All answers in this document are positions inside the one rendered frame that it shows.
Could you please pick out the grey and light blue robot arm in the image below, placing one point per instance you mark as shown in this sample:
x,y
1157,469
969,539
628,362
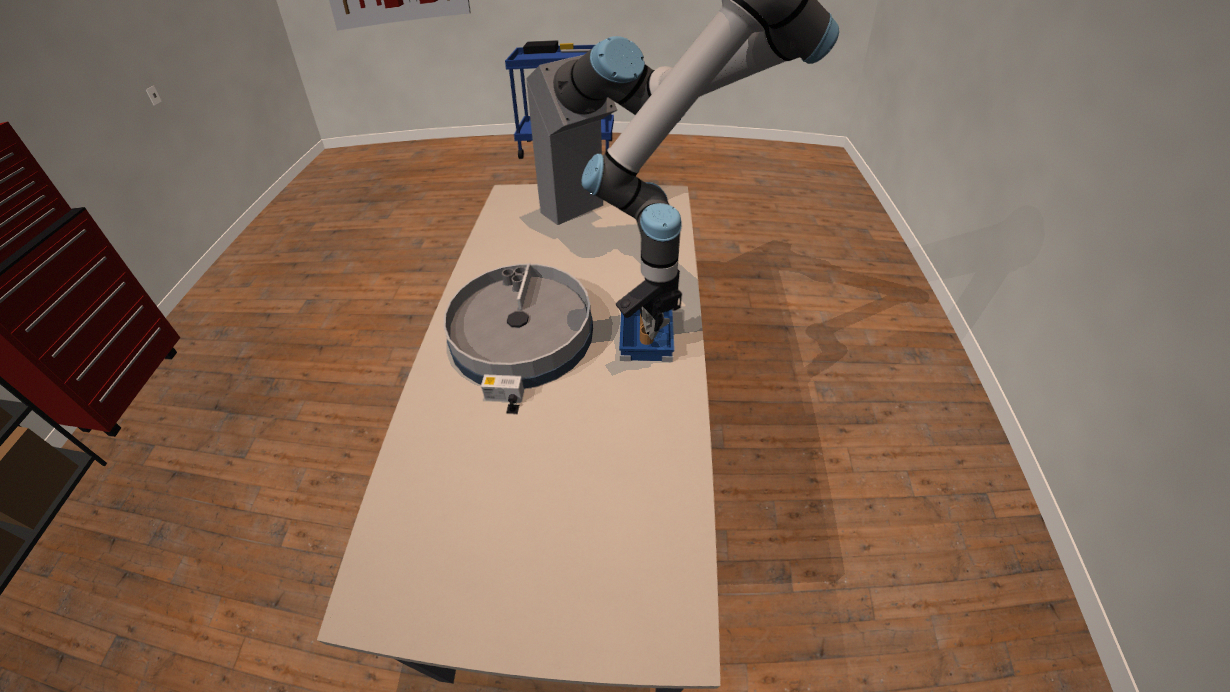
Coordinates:
x,y
797,29

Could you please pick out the blue plastic crate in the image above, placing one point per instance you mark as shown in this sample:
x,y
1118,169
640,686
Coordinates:
x,y
631,348

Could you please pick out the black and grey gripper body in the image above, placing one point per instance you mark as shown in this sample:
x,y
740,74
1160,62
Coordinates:
x,y
665,301

